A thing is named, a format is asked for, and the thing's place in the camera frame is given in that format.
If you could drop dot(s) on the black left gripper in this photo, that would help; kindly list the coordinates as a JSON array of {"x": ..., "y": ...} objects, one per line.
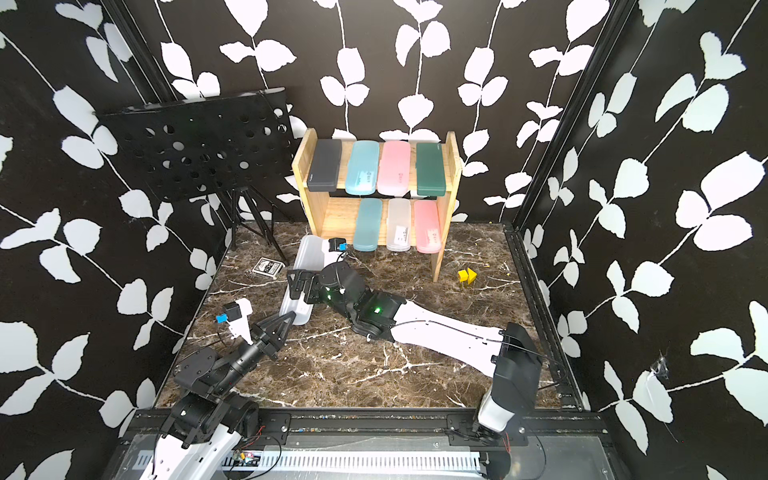
[{"x": 268, "y": 341}]

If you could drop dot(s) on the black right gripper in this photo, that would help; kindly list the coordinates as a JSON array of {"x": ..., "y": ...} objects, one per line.
[{"x": 308, "y": 280}]

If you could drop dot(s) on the clear frosted pencil case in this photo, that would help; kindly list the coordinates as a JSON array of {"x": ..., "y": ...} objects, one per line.
[{"x": 313, "y": 255}]

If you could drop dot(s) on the teal pencil case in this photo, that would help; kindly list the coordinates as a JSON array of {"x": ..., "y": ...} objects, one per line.
[{"x": 367, "y": 228}]

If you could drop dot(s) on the black pencil case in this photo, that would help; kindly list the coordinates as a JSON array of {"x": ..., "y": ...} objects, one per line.
[{"x": 324, "y": 169}]

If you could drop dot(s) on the light blue pencil case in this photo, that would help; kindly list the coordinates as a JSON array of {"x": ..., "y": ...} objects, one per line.
[{"x": 362, "y": 168}]

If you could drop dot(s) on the pink pencil case shelf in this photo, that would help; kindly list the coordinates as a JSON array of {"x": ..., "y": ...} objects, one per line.
[
  {"x": 394, "y": 169},
  {"x": 427, "y": 226}
]

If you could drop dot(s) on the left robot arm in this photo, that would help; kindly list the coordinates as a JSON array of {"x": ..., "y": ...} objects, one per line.
[{"x": 211, "y": 421}]

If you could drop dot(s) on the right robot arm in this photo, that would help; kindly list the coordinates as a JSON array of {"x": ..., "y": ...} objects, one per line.
[{"x": 508, "y": 356}]

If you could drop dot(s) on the pink pencil case top shelf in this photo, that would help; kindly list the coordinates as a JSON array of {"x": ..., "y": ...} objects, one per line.
[{"x": 394, "y": 169}]

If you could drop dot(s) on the dark green pencil case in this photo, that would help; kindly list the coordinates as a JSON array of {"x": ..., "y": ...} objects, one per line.
[{"x": 430, "y": 170}]

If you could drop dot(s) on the yellow small block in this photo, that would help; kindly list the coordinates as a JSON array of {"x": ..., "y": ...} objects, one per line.
[{"x": 467, "y": 276}]

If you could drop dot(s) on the black music stand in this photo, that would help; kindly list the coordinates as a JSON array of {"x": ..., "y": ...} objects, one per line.
[{"x": 240, "y": 147}]

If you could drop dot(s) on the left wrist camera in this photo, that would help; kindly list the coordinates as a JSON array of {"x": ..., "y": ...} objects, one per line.
[{"x": 235, "y": 318}]

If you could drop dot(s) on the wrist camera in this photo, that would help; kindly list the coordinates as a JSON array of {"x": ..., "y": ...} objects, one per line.
[
  {"x": 235, "y": 318},
  {"x": 337, "y": 245}
]

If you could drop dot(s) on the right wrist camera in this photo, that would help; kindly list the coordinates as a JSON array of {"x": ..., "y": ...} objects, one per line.
[{"x": 337, "y": 245}]

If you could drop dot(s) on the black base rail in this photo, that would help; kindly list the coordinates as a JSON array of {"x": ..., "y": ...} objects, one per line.
[{"x": 375, "y": 444}]

